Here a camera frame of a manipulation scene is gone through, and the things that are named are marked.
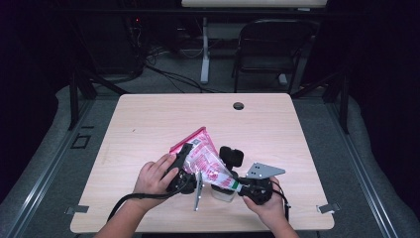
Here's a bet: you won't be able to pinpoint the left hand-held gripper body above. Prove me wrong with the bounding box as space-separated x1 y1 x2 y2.
165 167 205 212

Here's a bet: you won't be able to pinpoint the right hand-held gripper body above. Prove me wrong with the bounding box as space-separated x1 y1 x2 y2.
245 162 287 206

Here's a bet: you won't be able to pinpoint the clear pink-printed plastic bag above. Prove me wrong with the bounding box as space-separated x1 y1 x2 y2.
168 126 245 193

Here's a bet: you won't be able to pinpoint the clear jar with black lid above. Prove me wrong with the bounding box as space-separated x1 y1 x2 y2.
210 145 246 203

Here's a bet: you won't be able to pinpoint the person's right hand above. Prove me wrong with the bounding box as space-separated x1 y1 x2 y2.
242 177 290 229

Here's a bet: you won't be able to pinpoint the person's left hand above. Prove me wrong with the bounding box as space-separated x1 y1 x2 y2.
133 153 181 212

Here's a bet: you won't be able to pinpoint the black folding chair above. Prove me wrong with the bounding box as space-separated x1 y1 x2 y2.
232 18 320 95

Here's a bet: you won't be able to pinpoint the white-legged desk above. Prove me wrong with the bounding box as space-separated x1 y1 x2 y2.
180 0 329 85

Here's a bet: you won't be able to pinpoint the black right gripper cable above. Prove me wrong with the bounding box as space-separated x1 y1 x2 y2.
270 179 292 222

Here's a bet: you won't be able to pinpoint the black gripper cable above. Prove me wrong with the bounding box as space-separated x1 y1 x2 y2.
270 179 292 222
106 183 191 223

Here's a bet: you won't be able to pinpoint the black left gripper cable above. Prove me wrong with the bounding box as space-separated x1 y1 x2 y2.
106 183 191 223

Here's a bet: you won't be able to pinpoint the metal table bracket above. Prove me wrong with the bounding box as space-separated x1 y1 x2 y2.
316 202 341 215
64 204 90 216

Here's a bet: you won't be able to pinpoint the black floor cables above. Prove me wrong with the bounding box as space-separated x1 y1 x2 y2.
145 49 219 94

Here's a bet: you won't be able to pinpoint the metal floor rail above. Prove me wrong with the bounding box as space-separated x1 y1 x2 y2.
325 98 400 238
6 98 97 238

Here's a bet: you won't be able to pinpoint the black metal stand frame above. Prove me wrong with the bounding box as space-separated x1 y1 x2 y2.
290 65 351 135
67 68 130 132

